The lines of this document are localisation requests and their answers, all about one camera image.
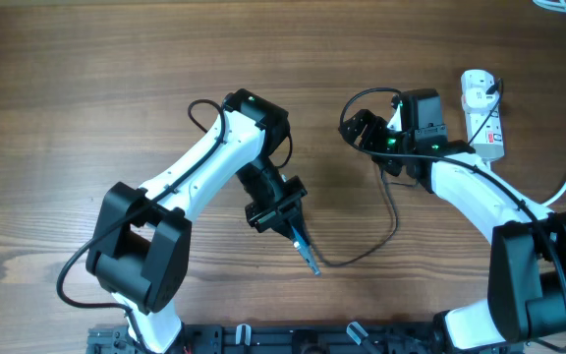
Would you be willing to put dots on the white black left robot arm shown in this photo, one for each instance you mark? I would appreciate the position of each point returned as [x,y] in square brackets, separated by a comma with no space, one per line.
[141,244]

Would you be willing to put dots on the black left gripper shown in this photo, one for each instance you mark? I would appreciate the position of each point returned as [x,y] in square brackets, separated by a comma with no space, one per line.
[274,213]

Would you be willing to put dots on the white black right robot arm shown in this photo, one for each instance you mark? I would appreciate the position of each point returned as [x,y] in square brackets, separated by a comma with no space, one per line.
[526,290]

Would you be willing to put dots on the white USB charger plug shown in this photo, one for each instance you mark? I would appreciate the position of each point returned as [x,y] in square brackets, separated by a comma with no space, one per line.
[477,100]

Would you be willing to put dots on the white power strip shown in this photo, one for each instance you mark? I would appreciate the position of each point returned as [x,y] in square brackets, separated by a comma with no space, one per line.
[484,130]

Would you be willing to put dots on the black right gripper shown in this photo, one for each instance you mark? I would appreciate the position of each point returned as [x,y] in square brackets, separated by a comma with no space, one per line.
[361,121]

